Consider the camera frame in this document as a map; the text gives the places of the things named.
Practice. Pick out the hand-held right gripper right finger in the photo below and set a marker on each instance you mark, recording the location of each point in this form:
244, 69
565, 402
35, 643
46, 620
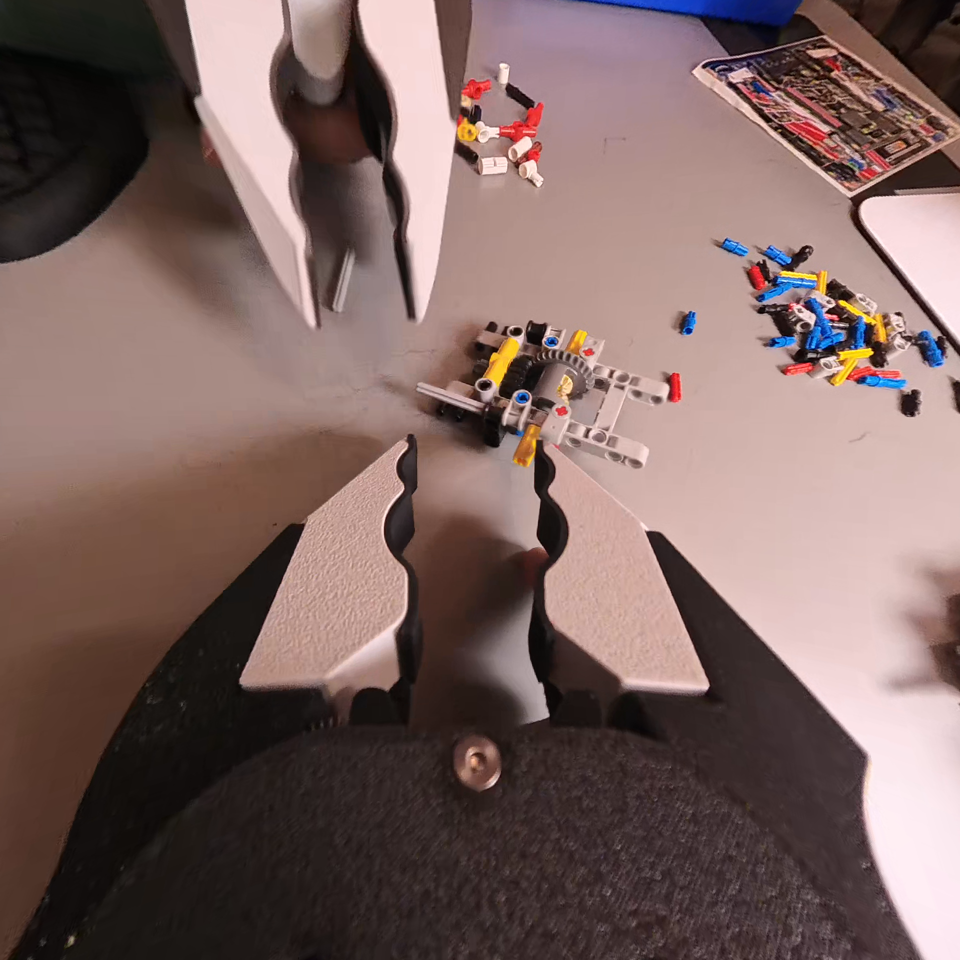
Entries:
615, 600

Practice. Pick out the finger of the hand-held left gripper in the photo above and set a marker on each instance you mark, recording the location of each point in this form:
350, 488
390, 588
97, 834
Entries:
240, 112
420, 112

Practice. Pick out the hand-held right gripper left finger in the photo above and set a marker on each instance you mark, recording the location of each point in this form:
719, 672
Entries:
330, 592

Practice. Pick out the grey lego axle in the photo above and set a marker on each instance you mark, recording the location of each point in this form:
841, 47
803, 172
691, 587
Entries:
342, 281

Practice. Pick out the grey lego gearbox assembly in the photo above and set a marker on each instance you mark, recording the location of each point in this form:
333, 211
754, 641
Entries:
555, 382

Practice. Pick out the pile of red white lego connectors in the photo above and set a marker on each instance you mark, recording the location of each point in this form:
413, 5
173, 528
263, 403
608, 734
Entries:
517, 131

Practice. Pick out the single red lego pin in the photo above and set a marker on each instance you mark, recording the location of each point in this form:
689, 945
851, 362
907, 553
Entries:
675, 388

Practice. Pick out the single blue lego pin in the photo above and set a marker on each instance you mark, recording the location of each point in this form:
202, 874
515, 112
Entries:
688, 322

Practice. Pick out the pile of blue yellow lego pins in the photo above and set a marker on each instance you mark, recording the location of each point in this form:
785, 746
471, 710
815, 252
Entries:
821, 322

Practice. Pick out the lego instruction booklet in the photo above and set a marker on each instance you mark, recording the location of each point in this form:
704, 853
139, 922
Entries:
832, 112

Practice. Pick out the person's right hand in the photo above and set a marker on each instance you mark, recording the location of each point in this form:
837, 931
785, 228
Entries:
534, 570

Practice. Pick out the person's left hand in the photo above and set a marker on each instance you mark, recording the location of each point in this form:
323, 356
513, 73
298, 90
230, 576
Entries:
330, 135

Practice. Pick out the black mesh chair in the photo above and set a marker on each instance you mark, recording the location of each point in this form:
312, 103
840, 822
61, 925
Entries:
60, 150

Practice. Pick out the blue plastic bin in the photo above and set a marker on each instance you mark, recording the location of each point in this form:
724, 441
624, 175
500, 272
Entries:
697, 7

